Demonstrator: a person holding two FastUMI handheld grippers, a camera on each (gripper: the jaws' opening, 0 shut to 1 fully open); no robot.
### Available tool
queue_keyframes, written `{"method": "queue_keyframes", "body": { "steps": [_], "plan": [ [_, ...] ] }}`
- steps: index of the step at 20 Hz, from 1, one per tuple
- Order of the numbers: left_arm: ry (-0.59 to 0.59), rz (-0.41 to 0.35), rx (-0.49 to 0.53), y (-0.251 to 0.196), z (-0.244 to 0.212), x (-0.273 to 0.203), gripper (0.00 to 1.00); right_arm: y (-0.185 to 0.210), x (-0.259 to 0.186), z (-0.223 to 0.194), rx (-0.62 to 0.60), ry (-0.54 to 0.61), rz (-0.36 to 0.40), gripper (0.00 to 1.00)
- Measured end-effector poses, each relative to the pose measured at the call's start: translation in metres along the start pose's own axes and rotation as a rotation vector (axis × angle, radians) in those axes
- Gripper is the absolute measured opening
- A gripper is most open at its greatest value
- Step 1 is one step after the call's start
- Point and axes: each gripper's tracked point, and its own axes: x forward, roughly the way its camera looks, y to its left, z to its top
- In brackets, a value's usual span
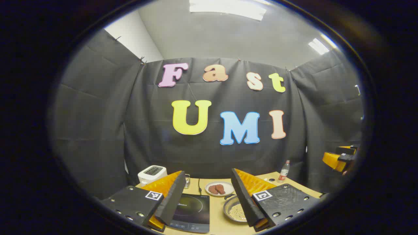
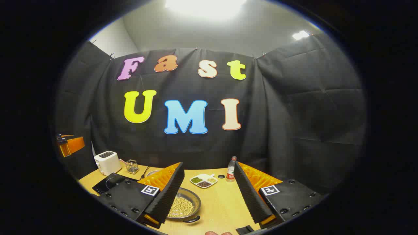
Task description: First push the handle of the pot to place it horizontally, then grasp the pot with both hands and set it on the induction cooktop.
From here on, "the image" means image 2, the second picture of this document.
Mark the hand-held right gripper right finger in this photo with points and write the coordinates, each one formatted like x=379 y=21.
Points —
x=249 y=195

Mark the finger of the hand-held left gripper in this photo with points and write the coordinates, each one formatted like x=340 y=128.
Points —
x=73 y=146

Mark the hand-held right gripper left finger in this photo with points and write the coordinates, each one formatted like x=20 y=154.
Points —
x=169 y=195

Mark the black induction cooktop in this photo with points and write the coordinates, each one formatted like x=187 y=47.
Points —
x=109 y=183

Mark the pile of yellow soybeans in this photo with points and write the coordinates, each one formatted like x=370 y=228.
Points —
x=181 y=207

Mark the white oval plate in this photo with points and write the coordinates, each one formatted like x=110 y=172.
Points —
x=152 y=173

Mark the clear water bottle red label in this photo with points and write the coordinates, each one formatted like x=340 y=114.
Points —
x=231 y=171

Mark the white toaster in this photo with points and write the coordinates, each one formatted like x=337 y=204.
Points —
x=107 y=162

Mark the white divided dish with beans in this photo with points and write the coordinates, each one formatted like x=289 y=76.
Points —
x=204 y=180

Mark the ceiling light panel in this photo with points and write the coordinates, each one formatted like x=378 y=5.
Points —
x=205 y=6
x=300 y=35

